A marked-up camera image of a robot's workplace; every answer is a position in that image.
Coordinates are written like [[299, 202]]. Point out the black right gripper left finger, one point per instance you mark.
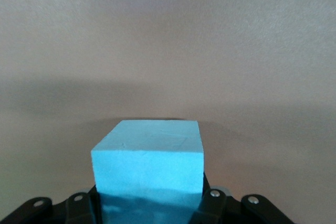
[[52, 213]]

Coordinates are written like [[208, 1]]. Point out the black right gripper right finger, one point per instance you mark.
[[236, 213]]

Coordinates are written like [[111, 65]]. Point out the blue foam cube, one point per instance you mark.
[[147, 161]]

